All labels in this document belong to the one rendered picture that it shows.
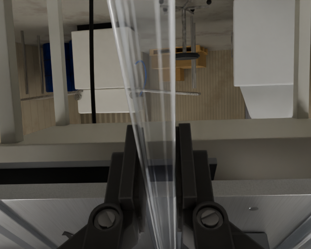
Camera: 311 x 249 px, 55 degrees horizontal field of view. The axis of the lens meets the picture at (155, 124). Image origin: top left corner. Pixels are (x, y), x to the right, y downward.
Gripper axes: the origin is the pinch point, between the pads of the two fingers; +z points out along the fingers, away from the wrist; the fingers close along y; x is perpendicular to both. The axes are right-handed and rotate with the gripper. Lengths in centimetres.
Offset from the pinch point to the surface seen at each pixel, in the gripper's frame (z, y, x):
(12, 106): 33.3, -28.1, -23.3
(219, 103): 577, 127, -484
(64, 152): 27.4, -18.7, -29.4
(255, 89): 234, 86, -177
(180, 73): 585, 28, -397
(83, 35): 364, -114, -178
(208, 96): 591, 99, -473
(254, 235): 2.6, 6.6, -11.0
